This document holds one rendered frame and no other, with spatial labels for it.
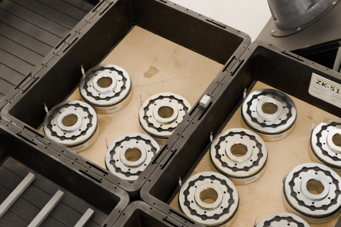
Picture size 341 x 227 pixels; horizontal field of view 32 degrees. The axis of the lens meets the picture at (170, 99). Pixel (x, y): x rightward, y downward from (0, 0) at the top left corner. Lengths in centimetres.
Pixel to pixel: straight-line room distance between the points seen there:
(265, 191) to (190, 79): 29
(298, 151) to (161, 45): 37
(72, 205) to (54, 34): 42
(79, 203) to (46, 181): 8
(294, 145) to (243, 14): 49
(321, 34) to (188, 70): 27
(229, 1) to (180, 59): 35
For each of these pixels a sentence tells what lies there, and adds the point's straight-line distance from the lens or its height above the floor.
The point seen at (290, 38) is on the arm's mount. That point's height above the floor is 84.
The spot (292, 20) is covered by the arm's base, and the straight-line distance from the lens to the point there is 130.
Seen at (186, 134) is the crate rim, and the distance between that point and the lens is 102.
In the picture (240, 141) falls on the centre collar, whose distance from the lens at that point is 109.
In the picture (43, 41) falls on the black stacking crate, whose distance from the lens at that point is 133.
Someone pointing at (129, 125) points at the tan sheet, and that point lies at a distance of 116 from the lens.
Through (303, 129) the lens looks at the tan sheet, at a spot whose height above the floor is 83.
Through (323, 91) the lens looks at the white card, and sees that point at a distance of 115.
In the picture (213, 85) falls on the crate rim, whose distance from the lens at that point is 108.
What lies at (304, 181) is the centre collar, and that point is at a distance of 106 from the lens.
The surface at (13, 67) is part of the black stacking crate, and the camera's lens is 130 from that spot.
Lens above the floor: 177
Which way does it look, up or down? 53 degrees down
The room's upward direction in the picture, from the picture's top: 4 degrees counter-clockwise
